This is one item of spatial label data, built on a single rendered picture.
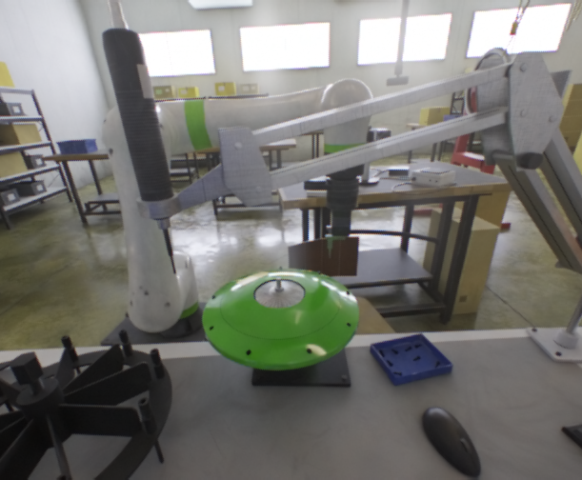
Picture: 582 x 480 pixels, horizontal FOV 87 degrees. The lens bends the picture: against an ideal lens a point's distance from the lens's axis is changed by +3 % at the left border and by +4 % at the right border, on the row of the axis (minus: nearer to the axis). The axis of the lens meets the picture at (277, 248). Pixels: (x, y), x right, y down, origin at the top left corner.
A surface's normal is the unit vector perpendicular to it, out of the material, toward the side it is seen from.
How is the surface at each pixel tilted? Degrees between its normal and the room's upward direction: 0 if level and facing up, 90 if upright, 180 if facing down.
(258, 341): 23
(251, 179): 90
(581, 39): 90
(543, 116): 90
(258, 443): 0
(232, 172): 90
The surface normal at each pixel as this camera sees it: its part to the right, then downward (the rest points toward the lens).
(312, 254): 0.31, 0.39
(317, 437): -0.05, -0.91
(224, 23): 0.00, 0.42
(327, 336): 0.18, -0.70
